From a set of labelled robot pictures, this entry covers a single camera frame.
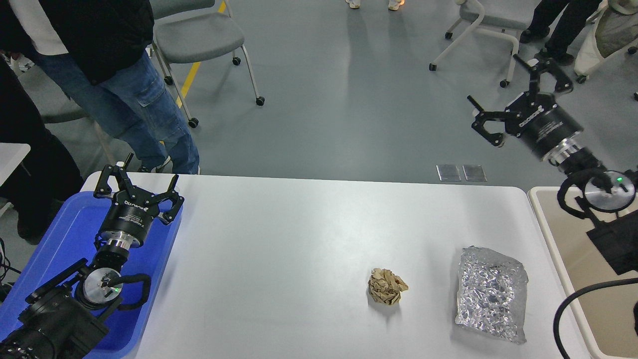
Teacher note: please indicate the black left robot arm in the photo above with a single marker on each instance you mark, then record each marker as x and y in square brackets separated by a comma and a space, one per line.
[88, 290]

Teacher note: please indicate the blue plastic tray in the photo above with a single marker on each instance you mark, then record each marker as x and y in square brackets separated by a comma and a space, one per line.
[71, 238]

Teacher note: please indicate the metal floor plate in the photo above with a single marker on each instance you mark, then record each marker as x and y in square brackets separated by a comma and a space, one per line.
[448, 172]
[474, 173]

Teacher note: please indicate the person far upper right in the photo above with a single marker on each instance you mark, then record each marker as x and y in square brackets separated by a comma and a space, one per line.
[573, 15]

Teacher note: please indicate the person in black trousers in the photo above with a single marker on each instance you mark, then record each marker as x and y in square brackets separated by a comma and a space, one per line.
[391, 5]

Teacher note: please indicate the grey chair centre left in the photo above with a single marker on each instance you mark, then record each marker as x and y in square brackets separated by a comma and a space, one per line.
[191, 31]

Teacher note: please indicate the white side table left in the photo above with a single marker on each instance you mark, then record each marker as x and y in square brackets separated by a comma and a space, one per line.
[11, 155]

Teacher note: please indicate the grey chair far left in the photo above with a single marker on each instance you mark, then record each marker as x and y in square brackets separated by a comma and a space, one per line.
[53, 104]

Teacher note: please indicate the right metal floor plate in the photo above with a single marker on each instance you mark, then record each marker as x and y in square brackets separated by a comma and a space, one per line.
[474, 173]

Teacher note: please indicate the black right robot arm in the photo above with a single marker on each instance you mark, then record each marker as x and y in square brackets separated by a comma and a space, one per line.
[589, 187]

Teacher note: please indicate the crumpled brown paper ball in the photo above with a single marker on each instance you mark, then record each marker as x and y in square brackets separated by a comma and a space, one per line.
[385, 287]

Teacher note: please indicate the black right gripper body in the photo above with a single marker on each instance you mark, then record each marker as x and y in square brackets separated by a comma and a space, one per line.
[541, 123]

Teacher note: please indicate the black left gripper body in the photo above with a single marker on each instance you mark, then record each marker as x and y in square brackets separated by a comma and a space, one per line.
[129, 219]

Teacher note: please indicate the white chair with coat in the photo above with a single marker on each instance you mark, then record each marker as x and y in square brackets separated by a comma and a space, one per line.
[614, 32]

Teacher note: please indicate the beige plastic bin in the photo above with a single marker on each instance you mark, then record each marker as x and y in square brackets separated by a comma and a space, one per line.
[605, 317]

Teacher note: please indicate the grey chair upper right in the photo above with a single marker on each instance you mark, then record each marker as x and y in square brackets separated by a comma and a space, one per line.
[501, 19]

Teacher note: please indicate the grey chair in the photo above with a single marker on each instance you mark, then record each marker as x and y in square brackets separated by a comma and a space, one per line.
[501, 19]
[53, 104]
[191, 31]

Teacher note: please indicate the left metal floor plate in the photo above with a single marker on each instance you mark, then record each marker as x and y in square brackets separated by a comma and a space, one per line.
[448, 172]

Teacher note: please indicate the crinkled silver foil bag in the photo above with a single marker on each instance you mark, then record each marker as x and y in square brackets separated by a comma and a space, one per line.
[492, 294]

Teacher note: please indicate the person in blue jeans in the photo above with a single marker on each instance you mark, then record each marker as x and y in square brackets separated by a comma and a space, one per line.
[95, 51]

